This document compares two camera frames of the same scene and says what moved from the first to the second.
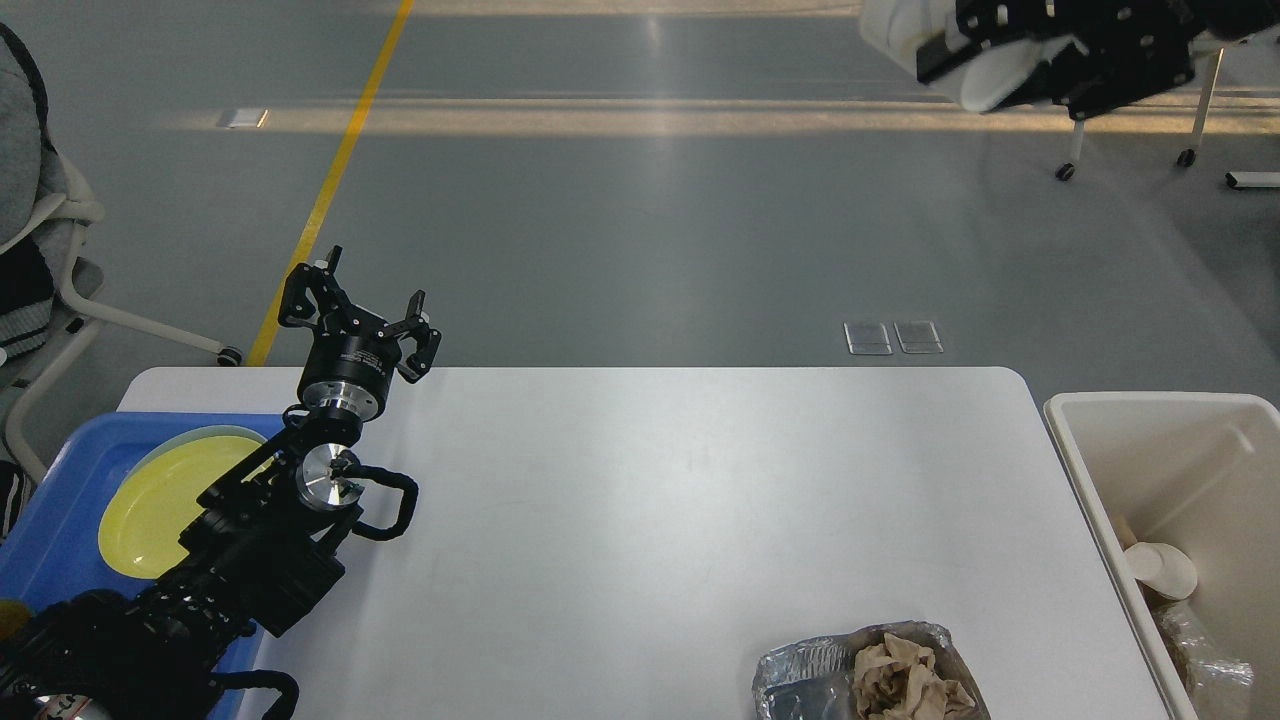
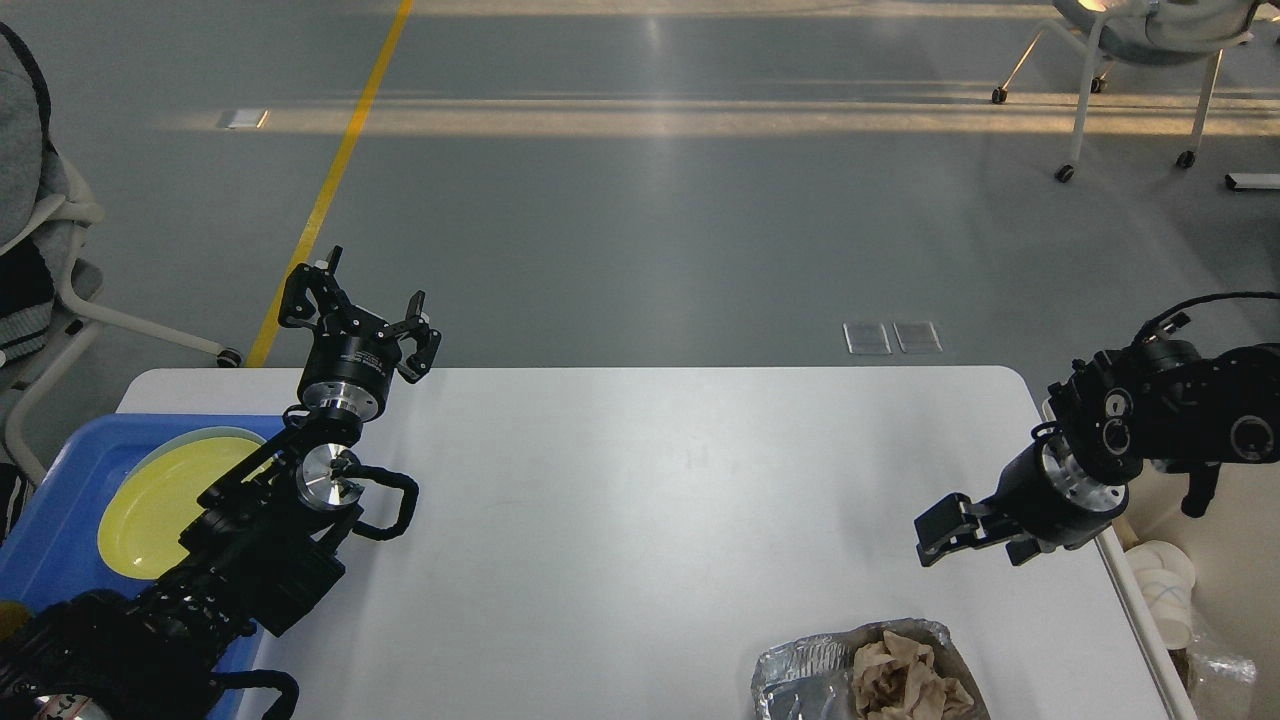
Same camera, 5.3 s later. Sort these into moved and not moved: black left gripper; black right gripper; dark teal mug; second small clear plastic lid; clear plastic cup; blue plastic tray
Moved: black right gripper; clear plastic cup
Not moved: dark teal mug; black left gripper; blue plastic tray; second small clear plastic lid
